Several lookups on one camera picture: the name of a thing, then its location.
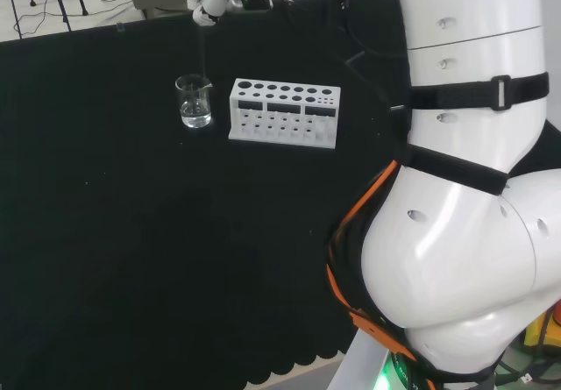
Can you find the white test tube rack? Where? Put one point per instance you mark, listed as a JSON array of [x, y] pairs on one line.
[[263, 140]]

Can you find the clear glass beaker with water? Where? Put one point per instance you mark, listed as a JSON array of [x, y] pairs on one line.
[[195, 118]]

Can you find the yellow stop button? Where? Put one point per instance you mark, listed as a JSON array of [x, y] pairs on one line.
[[537, 331]]

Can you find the black tripod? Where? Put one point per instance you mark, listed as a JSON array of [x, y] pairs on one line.
[[59, 0]]

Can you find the black bench cloth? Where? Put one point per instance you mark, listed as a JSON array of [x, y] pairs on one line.
[[131, 232]]

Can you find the clear glass rod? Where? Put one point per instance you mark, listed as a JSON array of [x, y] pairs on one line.
[[203, 52]]

